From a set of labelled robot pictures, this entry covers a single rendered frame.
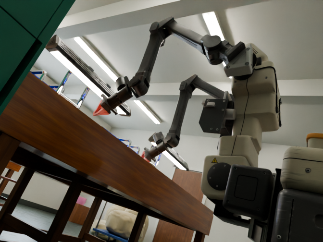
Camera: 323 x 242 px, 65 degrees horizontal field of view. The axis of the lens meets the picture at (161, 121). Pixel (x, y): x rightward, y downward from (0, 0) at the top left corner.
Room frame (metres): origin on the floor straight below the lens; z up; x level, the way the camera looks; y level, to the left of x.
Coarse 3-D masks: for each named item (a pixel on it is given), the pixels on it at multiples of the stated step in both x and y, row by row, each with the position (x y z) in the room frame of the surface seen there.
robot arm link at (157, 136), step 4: (160, 132) 1.48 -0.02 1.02; (156, 136) 1.48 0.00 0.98; (160, 136) 1.47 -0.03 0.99; (164, 136) 1.47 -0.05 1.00; (168, 136) 1.40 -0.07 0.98; (156, 140) 1.47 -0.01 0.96; (164, 140) 1.42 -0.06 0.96; (168, 140) 1.40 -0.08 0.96; (156, 144) 1.50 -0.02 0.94; (168, 144) 1.45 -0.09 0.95
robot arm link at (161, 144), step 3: (159, 141) 1.47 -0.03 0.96; (162, 141) 1.45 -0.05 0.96; (159, 144) 1.45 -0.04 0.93; (162, 144) 1.44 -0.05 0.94; (156, 147) 1.47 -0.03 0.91; (159, 147) 1.45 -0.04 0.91; (162, 147) 1.44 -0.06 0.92; (165, 147) 1.44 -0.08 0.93; (156, 150) 1.47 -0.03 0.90; (159, 150) 1.46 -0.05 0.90; (162, 150) 1.45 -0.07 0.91; (165, 150) 1.46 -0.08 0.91
